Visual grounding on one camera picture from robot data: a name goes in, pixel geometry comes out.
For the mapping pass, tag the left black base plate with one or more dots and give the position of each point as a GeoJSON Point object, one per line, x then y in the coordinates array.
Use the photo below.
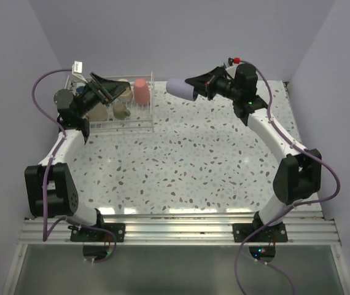
{"type": "Point", "coordinates": [111, 232]}

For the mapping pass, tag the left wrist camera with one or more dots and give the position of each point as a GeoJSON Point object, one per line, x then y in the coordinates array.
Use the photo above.
{"type": "Point", "coordinates": [76, 71]}

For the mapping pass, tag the white wire dish rack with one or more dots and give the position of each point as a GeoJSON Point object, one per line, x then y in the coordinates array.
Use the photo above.
{"type": "Point", "coordinates": [138, 120]}

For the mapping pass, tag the red cup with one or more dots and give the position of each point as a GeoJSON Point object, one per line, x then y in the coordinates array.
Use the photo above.
{"type": "Point", "coordinates": [141, 92]}

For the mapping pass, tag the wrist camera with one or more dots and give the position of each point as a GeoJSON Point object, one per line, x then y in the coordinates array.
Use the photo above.
{"type": "Point", "coordinates": [231, 64]}
{"type": "Point", "coordinates": [76, 71]}

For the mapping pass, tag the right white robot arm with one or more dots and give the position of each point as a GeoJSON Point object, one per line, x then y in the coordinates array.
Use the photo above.
{"type": "Point", "coordinates": [298, 176]}

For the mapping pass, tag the purple cup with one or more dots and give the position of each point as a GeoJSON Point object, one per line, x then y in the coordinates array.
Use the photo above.
{"type": "Point", "coordinates": [180, 89]}

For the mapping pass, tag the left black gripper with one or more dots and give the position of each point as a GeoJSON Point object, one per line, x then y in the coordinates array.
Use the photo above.
{"type": "Point", "coordinates": [112, 88]}

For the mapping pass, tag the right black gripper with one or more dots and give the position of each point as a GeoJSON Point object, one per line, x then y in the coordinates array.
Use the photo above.
{"type": "Point", "coordinates": [210, 79]}

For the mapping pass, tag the blue cup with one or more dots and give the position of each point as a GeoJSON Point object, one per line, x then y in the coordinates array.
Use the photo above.
{"type": "Point", "coordinates": [80, 90]}

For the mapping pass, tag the aluminium rail frame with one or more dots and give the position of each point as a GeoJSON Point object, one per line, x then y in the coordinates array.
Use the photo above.
{"type": "Point", "coordinates": [180, 226]}

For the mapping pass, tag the beige tall cup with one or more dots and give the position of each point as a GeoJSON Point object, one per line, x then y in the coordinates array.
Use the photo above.
{"type": "Point", "coordinates": [98, 113]}

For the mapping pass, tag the small olive mug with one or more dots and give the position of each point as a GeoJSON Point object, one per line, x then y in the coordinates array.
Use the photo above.
{"type": "Point", "coordinates": [120, 111]}

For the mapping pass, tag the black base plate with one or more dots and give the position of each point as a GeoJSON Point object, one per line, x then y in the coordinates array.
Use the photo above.
{"type": "Point", "coordinates": [276, 233]}
{"type": "Point", "coordinates": [111, 232]}

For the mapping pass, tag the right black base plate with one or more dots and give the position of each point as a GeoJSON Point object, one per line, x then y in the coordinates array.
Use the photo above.
{"type": "Point", "coordinates": [276, 233]}

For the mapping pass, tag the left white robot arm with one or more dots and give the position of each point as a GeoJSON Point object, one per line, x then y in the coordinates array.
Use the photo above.
{"type": "Point", "coordinates": [50, 187]}

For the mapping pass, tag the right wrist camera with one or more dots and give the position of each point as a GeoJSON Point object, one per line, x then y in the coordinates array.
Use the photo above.
{"type": "Point", "coordinates": [231, 64]}

